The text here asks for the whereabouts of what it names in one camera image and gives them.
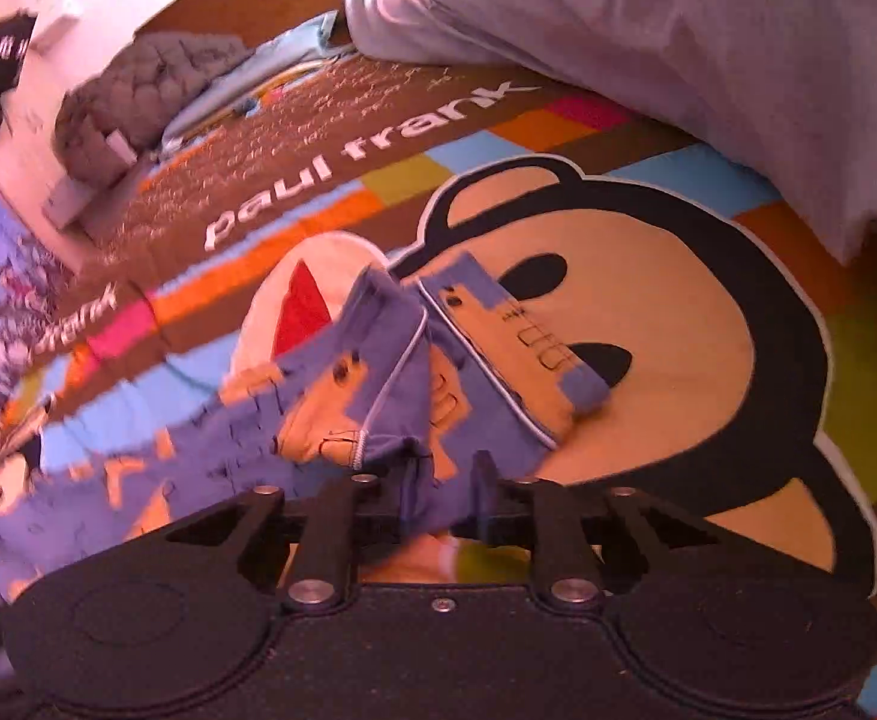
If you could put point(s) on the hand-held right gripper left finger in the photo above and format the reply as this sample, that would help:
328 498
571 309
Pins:
333 532

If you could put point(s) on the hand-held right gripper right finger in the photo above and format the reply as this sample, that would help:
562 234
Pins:
555 532

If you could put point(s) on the blue pants with orange print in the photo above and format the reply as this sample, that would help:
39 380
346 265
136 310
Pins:
401 360

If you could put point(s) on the colourful printed blanket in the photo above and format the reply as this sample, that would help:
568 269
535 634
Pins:
671 300

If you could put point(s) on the light blue pillow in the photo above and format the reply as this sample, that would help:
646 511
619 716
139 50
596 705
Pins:
258 79

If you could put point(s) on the white bedside cabinet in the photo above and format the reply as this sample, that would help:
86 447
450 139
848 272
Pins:
26 187

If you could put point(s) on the grey quilted cushion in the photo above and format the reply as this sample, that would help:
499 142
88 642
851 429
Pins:
146 90

